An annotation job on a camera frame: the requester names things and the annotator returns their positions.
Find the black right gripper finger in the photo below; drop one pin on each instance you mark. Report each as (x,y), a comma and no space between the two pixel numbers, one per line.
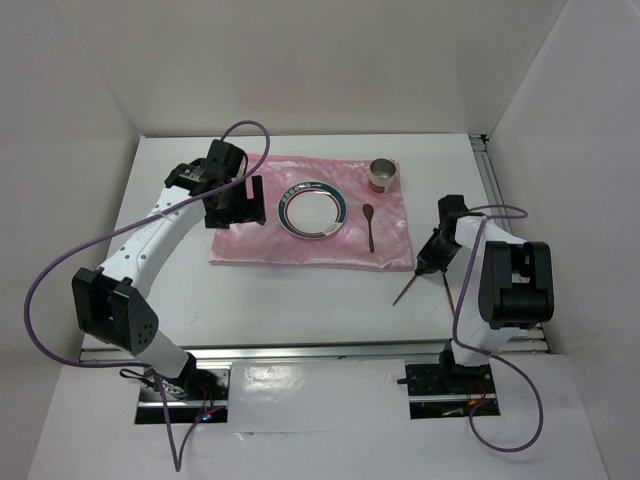
(422,267)
(437,266)

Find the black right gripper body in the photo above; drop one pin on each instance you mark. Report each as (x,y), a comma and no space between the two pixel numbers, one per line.
(438,248)

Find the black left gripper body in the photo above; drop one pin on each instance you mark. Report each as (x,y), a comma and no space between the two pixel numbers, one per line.
(228,181)

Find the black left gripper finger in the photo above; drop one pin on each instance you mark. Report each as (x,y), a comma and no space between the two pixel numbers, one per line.
(217,217)
(255,204)

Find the copper knife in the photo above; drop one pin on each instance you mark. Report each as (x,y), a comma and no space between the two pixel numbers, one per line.
(449,294)

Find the white plate green red rim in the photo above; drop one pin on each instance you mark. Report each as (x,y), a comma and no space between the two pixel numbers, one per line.
(312,210)

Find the pink rose satin placemat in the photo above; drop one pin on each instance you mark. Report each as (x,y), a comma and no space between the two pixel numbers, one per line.
(251,244)

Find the metal cup brown sleeve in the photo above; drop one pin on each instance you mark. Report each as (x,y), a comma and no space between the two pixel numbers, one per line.
(382,173)

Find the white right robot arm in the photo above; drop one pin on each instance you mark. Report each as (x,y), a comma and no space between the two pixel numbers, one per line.
(515,291)

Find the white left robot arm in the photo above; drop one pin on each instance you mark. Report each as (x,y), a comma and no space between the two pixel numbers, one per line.
(111,300)

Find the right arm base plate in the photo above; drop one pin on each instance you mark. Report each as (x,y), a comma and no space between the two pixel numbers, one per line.
(434,394)

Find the aluminium side rail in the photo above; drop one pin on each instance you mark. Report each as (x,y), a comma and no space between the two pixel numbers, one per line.
(509,219)

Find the aluminium front rail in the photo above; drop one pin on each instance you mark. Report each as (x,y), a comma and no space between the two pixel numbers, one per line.
(532,344)

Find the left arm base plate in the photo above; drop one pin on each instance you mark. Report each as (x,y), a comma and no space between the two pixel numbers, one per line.
(211,404)

